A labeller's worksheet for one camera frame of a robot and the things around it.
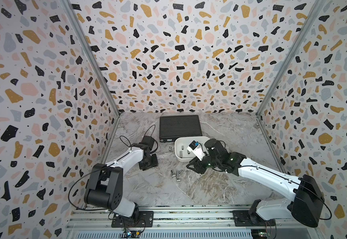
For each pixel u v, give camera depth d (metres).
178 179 0.87
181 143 0.98
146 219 0.73
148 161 0.76
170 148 1.00
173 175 0.88
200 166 0.67
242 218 0.74
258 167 0.51
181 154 0.97
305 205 0.40
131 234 0.70
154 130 1.08
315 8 0.72
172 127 1.07
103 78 1.00
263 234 0.70
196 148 0.67
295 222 0.46
